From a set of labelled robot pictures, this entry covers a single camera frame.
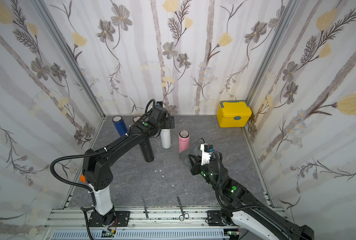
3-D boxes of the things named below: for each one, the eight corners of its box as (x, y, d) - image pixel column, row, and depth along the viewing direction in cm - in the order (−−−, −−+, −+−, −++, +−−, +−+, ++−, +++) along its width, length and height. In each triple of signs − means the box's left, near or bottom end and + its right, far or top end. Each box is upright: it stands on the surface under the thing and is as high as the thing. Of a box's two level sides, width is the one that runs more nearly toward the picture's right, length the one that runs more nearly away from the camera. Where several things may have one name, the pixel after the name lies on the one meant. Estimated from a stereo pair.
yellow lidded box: (218, 128, 115) (222, 115, 104) (215, 113, 126) (219, 100, 114) (246, 128, 115) (253, 115, 104) (240, 113, 126) (246, 100, 114)
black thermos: (146, 163, 96) (141, 150, 83) (144, 157, 99) (138, 143, 86) (155, 160, 98) (151, 146, 85) (153, 153, 101) (149, 140, 88)
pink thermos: (178, 157, 99) (178, 138, 82) (178, 149, 103) (178, 129, 86) (188, 157, 99) (190, 138, 82) (188, 149, 103) (189, 129, 86)
